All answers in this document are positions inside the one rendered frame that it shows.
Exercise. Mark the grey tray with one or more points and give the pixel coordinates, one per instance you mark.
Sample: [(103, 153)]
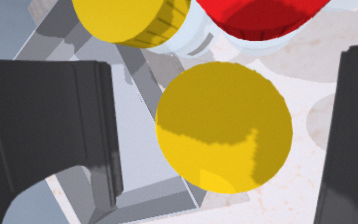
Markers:
[(152, 188)]

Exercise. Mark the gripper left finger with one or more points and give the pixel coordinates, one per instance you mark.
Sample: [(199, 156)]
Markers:
[(55, 115)]

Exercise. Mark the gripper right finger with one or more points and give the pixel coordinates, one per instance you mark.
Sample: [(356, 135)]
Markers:
[(338, 194)]

